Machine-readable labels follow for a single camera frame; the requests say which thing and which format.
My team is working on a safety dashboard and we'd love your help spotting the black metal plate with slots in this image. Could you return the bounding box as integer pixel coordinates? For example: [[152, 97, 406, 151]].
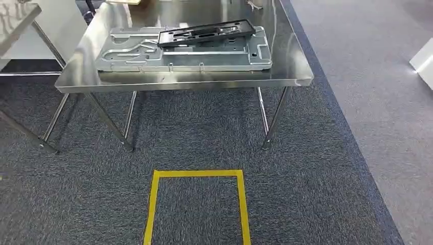
[[157, 18, 257, 48]]

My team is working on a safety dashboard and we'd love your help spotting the grey metal tray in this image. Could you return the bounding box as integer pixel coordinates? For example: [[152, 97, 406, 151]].
[[95, 25, 273, 73]]

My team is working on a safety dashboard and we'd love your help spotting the steel bench with legs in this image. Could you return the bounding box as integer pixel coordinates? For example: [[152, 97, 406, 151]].
[[55, 0, 315, 152]]

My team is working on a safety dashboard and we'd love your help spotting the beige flat board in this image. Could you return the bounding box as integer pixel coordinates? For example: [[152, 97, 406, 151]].
[[105, 0, 142, 6]]

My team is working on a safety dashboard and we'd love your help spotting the white cabinet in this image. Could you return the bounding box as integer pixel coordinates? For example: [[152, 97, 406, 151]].
[[0, 0, 89, 70]]

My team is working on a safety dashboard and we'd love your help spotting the white box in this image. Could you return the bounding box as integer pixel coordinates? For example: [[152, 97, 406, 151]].
[[408, 37, 433, 91]]

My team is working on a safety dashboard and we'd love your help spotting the steel side table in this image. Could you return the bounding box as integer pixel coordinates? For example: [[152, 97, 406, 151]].
[[0, 0, 67, 155]]

